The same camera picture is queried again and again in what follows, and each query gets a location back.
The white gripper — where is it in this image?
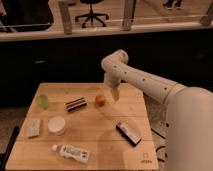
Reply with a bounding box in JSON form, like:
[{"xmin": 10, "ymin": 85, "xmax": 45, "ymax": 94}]
[{"xmin": 104, "ymin": 73, "xmax": 121, "ymax": 101}]

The orange apple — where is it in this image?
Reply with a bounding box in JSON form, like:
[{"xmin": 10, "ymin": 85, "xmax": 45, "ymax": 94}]
[{"xmin": 95, "ymin": 95, "xmax": 106, "ymax": 107}]

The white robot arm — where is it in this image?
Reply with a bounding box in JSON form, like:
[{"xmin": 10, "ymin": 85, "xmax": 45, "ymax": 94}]
[{"xmin": 101, "ymin": 49, "xmax": 213, "ymax": 171}]

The green plastic cup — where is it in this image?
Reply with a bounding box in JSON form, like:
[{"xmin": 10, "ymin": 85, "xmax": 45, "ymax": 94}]
[{"xmin": 36, "ymin": 94, "xmax": 48, "ymax": 109}]

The black candy bar box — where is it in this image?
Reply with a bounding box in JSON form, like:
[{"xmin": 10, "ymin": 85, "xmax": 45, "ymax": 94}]
[{"xmin": 116, "ymin": 121, "xmax": 142, "ymax": 146}]

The clear plastic bottle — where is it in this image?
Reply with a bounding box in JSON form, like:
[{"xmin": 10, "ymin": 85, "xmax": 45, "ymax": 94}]
[{"xmin": 52, "ymin": 144, "xmax": 90, "ymax": 163}]

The black office chair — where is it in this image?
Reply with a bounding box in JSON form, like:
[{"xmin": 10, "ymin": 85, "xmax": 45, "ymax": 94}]
[{"xmin": 75, "ymin": 0, "xmax": 109, "ymax": 28}]

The grey sponge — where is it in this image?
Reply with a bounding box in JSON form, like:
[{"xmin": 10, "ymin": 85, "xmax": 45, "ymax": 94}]
[{"xmin": 26, "ymin": 119, "xmax": 41, "ymax": 138}]

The black power cable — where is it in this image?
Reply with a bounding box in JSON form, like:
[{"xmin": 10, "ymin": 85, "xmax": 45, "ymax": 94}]
[{"xmin": 151, "ymin": 128, "xmax": 168, "ymax": 163}]

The wooden railing post middle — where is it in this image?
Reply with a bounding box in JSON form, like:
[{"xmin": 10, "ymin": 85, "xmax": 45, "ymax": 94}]
[{"xmin": 122, "ymin": 0, "xmax": 136, "ymax": 31}]

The wooden railing post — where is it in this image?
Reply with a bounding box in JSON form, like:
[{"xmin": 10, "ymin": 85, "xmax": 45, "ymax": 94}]
[
  {"xmin": 122, "ymin": 0, "xmax": 136, "ymax": 31},
  {"xmin": 58, "ymin": 0, "xmax": 72, "ymax": 34}
]

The wooden railing post left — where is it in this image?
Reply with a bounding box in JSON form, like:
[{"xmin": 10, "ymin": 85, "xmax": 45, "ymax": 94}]
[{"xmin": 58, "ymin": 0, "xmax": 72, "ymax": 34}]

